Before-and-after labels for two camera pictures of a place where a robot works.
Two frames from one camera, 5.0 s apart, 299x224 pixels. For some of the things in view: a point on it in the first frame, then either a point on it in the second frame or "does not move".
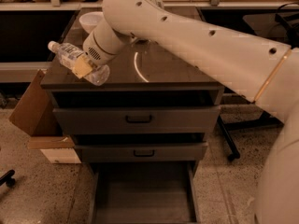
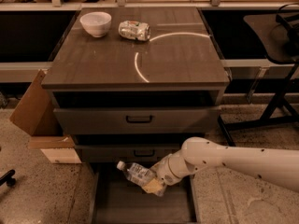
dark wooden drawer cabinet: x=143 y=133 does not move
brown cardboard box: x=35 y=114 does not move
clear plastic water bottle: x=81 y=65 -> x=136 y=173
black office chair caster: x=7 y=178 does not move
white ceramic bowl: x=90 y=20 does not move
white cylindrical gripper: x=94 y=50 -> x=163 y=171
